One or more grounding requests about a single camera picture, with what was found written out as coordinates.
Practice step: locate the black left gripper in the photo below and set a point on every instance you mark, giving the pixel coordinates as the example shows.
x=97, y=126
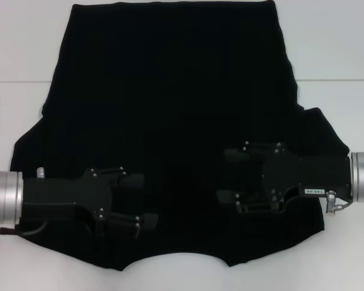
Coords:
x=63, y=194

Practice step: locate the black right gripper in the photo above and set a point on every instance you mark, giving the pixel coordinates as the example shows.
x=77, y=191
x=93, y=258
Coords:
x=315, y=172

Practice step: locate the black t-shirt with FREE print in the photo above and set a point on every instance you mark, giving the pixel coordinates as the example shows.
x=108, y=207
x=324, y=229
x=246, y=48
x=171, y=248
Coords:
x=170, y=91

